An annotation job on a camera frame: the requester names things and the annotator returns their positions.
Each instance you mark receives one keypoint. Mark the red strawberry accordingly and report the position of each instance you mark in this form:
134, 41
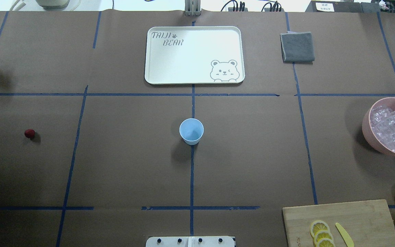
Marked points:
30, 133

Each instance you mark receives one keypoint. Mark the light blue plastic cup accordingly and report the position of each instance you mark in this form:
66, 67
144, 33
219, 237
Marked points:
191, 131

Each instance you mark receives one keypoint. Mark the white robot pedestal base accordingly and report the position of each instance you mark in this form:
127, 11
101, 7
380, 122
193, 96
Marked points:
191, 241

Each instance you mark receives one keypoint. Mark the lemon slice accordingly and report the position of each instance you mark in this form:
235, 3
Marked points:
317, 226
325, 242
323, 234

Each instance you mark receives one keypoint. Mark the grey folded cloth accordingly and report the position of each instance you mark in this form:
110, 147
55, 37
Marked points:
297, 47

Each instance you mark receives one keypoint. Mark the ice cubes pile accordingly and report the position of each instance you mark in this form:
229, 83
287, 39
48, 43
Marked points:
383, 125

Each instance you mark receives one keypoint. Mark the yellow plastic knife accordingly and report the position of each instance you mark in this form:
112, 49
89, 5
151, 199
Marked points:
345, 235

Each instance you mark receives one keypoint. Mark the wooden cutting board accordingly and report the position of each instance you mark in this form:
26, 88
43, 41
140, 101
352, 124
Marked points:
369, 223

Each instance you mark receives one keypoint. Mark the pink bowl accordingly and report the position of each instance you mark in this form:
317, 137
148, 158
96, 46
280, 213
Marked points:
367, 131

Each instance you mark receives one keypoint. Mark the white bear tray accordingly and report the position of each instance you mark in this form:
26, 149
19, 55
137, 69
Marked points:
194, 55

